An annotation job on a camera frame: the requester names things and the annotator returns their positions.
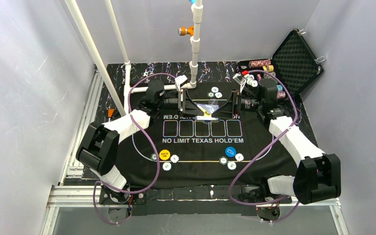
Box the blue playing card deck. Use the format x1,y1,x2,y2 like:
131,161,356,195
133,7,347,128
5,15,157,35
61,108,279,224
195,103,219,123

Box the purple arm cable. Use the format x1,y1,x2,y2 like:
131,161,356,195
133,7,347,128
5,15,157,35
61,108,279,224
93,72,179,226
228,70,301,224

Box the white chips in case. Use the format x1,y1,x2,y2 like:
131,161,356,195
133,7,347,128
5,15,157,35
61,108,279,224
244,74,259,88

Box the white PVC pipe frame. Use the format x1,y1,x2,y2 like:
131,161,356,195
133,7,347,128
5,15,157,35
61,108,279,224
65,0,204,116

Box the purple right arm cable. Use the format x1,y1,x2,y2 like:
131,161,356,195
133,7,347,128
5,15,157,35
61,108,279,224
228,70,301,224

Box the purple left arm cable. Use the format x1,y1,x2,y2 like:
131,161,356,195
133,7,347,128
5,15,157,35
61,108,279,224
93,72,179,226

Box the black poker felt mat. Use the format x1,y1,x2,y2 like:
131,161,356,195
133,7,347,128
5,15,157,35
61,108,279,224
116,83,297,189

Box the white light-blue ten chip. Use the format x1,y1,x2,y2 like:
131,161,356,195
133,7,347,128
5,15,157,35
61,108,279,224
227,161,237,170

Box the black poker chip case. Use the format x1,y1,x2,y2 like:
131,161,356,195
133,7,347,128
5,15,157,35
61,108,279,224
237,28,324,95

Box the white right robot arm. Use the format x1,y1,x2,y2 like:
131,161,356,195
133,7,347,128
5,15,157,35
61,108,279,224
229,78,341,206

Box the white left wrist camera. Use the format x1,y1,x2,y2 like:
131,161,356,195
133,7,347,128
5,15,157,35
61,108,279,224
174,75,188,92

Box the yellow chip row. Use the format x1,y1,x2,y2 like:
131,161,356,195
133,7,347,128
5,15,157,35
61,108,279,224
262,65,274,72

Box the green and pink chip row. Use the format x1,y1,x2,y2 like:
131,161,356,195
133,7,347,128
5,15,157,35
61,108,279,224
277,91,286,99

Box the orange clamp knob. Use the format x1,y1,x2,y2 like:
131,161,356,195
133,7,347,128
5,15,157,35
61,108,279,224
178,25,194,37

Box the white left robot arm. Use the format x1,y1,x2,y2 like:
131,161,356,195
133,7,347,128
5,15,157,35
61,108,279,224
76,76,206,193

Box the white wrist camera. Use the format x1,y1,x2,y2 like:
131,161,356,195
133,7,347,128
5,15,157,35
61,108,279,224
233,73,246,89
174,75,188,92

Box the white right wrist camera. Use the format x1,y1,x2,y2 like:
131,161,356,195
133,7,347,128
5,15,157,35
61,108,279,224
233,73,246,89

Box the yellow big blind button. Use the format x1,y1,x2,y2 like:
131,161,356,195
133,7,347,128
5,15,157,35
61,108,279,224
159,149,171,161

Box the red white chip row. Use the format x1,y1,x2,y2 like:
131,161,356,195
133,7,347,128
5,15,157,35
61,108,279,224
248,59,271,69

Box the blue small blind button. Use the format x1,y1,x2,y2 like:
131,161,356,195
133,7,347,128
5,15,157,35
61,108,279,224
225,146,237,158

